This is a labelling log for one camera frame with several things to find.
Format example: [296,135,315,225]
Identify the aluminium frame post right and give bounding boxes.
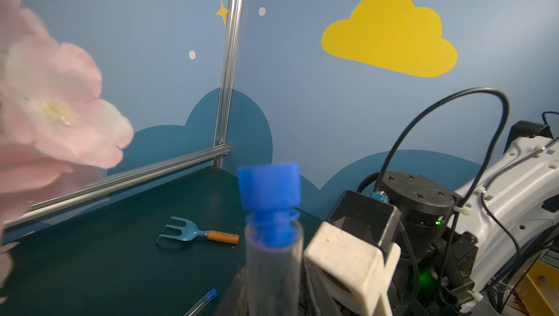
[213,0,244,168]

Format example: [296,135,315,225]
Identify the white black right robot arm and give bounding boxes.
[299,121,558,315]

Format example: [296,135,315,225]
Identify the clear test tube diagonal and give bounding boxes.
[215,220,304,315]

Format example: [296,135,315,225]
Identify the blue toy garden fork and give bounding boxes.
[155,216,240,246]

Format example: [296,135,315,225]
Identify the pink cherry blossom tree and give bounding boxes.
[0,0,135,304]

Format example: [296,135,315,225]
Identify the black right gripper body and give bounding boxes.
[327,171,477,315]

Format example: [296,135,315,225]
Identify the aluminium frame rail back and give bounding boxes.
[5,144,231,228]

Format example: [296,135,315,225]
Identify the clear test tube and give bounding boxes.
[183,295,210,316]

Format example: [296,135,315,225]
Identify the blue stopper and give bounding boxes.
[237,163,301,248]
[205,288,217,302]

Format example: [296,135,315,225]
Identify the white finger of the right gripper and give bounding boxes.
[304,221,401,315]

